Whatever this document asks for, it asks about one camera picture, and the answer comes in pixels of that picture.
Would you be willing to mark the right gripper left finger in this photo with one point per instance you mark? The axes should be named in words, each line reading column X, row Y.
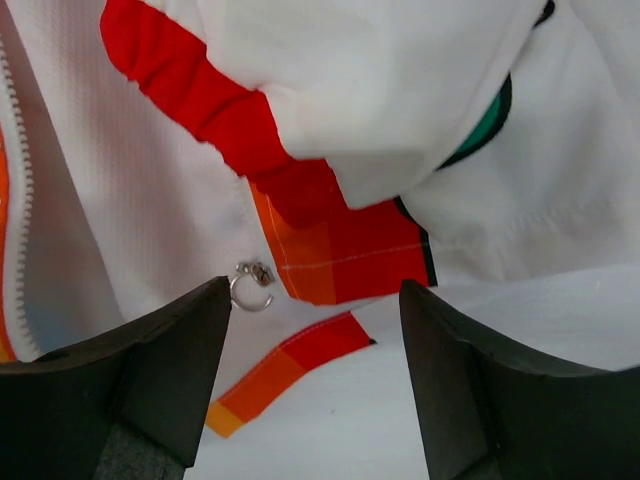
column 128, row 404

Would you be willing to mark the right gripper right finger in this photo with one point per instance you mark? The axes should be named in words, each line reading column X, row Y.
column 490, row 407

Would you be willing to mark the rainbow striped kids jacket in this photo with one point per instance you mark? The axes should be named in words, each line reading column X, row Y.
column 486, row 149

